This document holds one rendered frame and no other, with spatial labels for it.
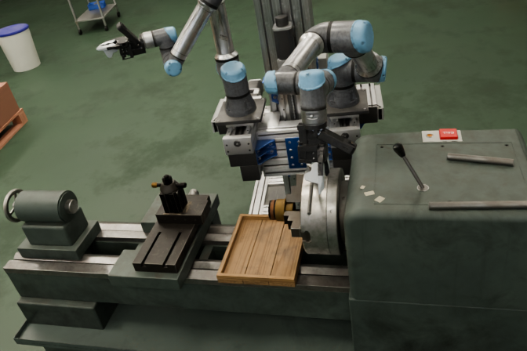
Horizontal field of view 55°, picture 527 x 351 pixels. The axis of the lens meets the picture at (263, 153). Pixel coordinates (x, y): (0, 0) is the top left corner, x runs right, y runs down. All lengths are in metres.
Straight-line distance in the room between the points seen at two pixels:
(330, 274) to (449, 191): 0.57
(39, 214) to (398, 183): 1.46
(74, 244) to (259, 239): 0.81
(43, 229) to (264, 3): 1.39
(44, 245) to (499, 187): 1.82
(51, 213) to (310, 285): 1.10
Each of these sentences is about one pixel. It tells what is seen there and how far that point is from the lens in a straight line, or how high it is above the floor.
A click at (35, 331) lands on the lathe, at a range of 2.65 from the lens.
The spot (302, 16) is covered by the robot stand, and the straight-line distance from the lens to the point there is 2.42.
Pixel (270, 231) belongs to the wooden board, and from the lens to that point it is 2.12.
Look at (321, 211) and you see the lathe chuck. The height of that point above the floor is 1.18.
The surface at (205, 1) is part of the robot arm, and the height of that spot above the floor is 1.71.
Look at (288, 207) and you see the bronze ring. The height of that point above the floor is 1.11.
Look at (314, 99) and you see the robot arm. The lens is 1.45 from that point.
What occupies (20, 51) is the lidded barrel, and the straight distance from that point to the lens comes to 7.86.
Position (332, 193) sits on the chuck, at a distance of 1.73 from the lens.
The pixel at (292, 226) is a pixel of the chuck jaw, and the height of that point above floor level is 1.11.
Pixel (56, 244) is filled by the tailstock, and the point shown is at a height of 0.93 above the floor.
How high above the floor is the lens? 2.27
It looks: 32 degrees down
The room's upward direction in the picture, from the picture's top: 11 degrees counter-clockwise
